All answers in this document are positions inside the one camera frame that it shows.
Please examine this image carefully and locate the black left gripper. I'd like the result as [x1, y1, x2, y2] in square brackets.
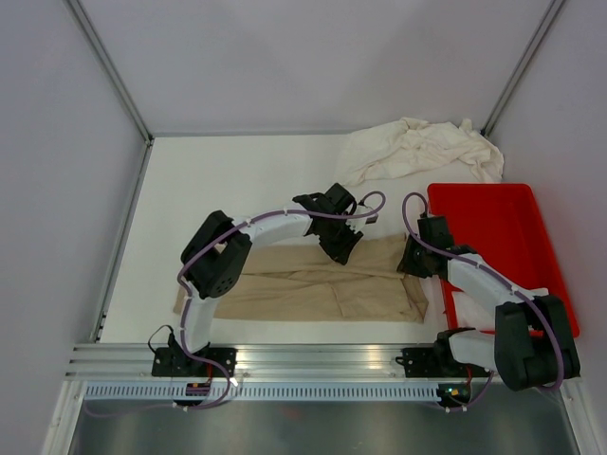
[319, 216, 363, 266]

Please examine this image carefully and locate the beige t shirt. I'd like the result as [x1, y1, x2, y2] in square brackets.
[171, 230, 431, 326]

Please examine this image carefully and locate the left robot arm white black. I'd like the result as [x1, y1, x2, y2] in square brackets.
[174, 184, 375, 375]

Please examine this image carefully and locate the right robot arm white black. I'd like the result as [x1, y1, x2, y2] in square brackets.
[398, 213, 580, 391]

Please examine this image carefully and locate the white folded cloth in bin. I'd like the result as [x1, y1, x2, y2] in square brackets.
[450, 286, 551, 333]

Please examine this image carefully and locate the red plastic bin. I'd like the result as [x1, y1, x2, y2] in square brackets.
[428, 183, 579, 337]

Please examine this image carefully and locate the cream white t shirt pile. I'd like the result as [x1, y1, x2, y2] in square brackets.
[334, 118, 505, 186]

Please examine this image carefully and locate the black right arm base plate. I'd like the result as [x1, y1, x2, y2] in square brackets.
[395, 346, 489, 379]

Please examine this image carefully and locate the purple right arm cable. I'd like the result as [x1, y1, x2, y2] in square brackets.
[401, 191, 570, 390]

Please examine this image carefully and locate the white slotted cable duct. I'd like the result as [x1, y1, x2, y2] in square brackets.
[84, 381, 440, 402]

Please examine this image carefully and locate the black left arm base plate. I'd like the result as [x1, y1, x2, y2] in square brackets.
[151, 347, 238, 378]

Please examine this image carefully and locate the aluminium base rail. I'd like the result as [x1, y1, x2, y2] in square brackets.
[64, 343, 412, 382]

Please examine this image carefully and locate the right aluminium frame post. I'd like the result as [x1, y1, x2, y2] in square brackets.
[480, 0, 568, 138]

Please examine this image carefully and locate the aluminium frame post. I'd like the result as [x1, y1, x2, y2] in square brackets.
[64, 0, 154, 145]
[480, 0, 568, 138]

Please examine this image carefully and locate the left aluminium frame post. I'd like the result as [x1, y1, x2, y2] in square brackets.
[64, 0, 154, 145]

